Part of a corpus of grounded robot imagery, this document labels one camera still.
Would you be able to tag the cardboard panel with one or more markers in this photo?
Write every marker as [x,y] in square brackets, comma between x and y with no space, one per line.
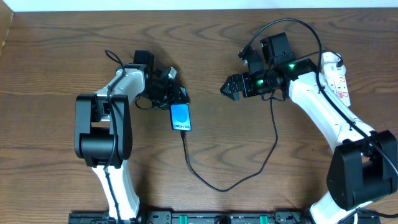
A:
[6,17]

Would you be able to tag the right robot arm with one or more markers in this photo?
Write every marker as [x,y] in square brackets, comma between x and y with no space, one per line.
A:
[363,168]

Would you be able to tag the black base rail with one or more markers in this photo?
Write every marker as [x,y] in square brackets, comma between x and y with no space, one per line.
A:
[167,217]

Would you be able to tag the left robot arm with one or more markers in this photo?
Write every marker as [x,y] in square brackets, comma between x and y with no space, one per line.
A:
[103,131]

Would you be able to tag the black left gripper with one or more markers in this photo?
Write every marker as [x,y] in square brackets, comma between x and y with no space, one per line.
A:
[173,90]

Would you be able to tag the white USB charger plug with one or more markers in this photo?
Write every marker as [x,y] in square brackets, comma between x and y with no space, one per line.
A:
[331,63]

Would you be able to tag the blue Galaxy smartphone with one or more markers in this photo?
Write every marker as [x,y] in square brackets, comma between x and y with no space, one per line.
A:
[180,117]

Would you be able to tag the white power strip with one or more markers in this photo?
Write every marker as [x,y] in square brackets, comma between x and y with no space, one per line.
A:
[338,85]

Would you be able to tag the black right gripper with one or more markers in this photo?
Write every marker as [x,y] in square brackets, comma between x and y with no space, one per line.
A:
[242,86]

